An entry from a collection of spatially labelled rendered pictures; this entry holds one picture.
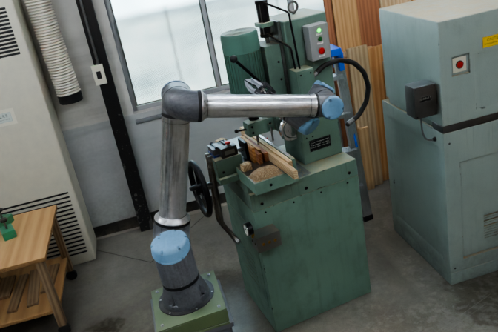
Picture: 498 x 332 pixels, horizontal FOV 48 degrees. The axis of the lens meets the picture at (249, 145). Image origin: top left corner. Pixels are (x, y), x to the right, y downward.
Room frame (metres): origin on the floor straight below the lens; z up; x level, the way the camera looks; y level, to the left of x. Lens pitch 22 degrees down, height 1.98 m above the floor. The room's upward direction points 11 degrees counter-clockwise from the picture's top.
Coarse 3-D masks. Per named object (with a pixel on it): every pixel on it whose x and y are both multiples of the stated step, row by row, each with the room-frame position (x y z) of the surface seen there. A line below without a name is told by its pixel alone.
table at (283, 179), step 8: (248, 160) 2.51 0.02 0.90; (240, 168) 2.43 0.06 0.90; (256, 168) 2.40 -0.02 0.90; (216, 176) 2.46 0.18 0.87; (232, 176) 2.43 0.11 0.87; (240, 176) 2.42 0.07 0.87; (280, 176) 2.28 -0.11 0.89; (288, 176) 2.29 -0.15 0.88; (224, 184) 2.42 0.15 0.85; (248, 184) 2.32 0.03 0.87; (256, 184) 2.25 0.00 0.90; (264, 184) 2.26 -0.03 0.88; (272, 184) 2.27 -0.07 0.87; (280, 184) 2.28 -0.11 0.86; (288, 184) 2.29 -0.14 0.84; (256, 192) 2.24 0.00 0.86; (264, 192) 2.25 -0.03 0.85
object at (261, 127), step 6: (246, 120) 2.61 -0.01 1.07; (258, 120) 2.58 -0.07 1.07; (264, 120) 2.58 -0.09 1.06; (270, 120) 2.59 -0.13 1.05; (246, 126) 2.57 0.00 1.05; (252, 126) 2.55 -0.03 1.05; (258, 126) 2.56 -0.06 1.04; (264, 126) 2.57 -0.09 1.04; (246, 132) 2.59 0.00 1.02; (252, 132) 2.55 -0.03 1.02; (258, 132) 2.56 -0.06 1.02; (264, 132) 2.57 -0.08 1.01
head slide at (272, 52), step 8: (264, 48) 2.56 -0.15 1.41; (272, 48) 2.57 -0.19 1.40; (264, 56) 2.57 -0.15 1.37; (272, 56) 2.57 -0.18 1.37; (280, 56) 2.58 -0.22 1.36; (264, 64) 2.59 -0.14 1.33; (272, 64) 2.57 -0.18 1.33; (280, 64) 2.58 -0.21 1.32; (272, 72) 2.56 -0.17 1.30; (280, 72) 2.58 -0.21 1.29; (272, 80) 2.56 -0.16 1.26; (280, 80) 2.57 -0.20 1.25; (280, 88) 2.57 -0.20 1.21; (280, 120) 2.56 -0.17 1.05
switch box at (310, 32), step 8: (312, 24) 2.56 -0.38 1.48; (320, 24) 2.54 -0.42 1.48; (304, 32) 2.56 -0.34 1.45; (312, 32) 2.52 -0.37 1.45; (320, 32) 2.54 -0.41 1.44; (312, 40) 2.52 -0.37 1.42; (328, 40) 2.55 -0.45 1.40; (312, 48) 2.52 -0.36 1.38; (328, 48) 2.55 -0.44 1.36; (312, 56) 2.52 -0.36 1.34; (328, 56) 2.55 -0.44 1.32
